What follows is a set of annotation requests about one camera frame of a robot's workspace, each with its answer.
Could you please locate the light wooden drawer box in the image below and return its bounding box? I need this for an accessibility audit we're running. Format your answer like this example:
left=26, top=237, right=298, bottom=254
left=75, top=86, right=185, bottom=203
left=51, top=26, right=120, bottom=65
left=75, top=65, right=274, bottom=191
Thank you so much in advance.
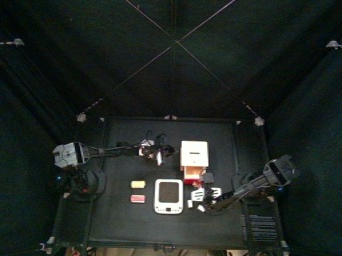
left=179, top=140, right=209, bottom=168

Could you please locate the white toy tablet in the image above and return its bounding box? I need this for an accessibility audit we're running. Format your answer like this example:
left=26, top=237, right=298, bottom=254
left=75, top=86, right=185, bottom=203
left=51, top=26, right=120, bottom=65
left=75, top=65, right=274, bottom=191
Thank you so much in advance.
left=152, top=178, right=184, bottom=215

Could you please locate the black plate with white label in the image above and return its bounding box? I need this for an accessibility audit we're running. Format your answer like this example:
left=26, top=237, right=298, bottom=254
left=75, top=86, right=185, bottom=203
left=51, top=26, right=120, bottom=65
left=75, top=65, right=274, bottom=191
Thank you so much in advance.
left=240, top=199, right=282, bottom=249

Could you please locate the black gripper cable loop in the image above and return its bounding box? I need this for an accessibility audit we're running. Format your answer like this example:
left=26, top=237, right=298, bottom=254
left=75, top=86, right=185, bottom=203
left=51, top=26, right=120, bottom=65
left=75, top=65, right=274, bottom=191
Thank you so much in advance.
left=143, top=130, right=169, bottom=146

